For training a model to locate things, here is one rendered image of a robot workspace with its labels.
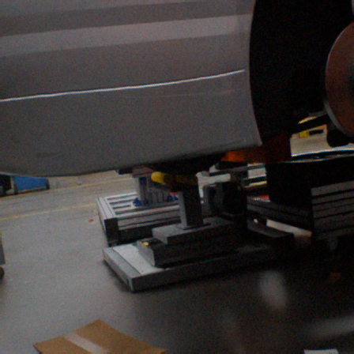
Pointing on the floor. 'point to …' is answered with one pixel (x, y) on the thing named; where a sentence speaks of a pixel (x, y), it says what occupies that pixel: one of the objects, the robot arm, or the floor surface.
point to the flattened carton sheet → (96, 342)
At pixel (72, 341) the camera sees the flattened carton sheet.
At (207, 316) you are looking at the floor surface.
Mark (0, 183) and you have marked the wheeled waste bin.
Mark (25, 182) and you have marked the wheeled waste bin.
